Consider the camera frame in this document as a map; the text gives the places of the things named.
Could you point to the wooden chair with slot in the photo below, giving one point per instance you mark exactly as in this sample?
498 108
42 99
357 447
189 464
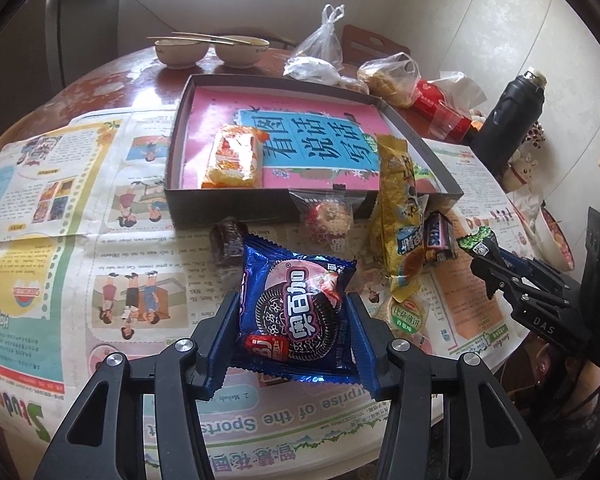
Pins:
375 40

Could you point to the dark green snack packet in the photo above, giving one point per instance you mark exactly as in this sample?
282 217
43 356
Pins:
475 241

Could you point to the person's right hand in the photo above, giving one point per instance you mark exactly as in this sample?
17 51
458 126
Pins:
542 365

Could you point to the plastic bag of buns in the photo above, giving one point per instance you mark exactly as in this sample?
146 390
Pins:
387 77

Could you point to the dark brown wrapped candy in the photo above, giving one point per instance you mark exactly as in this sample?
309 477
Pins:
227 242

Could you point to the grey refrigerator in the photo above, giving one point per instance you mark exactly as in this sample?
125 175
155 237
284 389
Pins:
80 25

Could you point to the small orange object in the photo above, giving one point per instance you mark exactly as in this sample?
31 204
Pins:
477 121

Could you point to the dark patterned clothing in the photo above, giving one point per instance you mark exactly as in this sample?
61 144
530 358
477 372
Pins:
555 440

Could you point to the black thermos flask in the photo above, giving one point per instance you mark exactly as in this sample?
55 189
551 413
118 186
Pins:
510 115

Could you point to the round green-label cracker packet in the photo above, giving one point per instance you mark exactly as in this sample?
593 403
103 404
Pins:
405 317

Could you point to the wooden chopstick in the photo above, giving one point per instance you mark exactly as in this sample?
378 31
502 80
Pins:
190 39
200 36

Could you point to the small rabbit figurine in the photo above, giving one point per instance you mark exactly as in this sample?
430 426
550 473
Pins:
522 170

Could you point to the cream ceramic bowl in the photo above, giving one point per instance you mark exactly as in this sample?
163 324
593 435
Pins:
242 52
180 52

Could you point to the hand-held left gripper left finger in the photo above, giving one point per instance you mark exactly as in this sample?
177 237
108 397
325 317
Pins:
225 340

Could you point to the grey cardboard box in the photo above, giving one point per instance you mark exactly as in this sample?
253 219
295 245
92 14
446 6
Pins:
220 207

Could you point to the orange rice cracker packet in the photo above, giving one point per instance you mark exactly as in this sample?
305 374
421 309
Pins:
232 157

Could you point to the tall clear plastic bag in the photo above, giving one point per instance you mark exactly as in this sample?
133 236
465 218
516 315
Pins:
322 40

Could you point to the spotted soft toy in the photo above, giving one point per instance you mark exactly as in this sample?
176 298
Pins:
535 137

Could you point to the small blue chocolate bar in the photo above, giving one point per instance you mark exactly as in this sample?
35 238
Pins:
437 237

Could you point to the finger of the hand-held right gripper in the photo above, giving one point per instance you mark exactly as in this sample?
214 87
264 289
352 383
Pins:
522 265
500 280

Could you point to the crumpled white plastic bag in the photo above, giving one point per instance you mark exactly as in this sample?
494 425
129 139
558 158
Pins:
307 69

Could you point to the clear plastic cup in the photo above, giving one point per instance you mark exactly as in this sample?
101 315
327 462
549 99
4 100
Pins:
445 120

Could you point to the white bowl with food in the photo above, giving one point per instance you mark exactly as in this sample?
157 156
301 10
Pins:
552 235

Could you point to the colourful newspaper sheet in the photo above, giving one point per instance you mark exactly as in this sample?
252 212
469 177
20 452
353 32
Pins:
215 105
70 160
130 260
480 180

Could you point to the blue cookie packet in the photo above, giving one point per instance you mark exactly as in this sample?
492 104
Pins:
290 305

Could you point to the round candy in clear wrapper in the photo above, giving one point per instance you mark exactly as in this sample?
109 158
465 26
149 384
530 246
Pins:
327 217

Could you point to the red tissue packet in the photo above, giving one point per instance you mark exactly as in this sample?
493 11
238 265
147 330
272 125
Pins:
430 102

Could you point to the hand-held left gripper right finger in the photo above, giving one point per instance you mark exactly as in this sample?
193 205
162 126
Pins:
362 350

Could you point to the long yellow snack packet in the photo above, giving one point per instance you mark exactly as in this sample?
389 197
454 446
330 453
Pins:
397 195

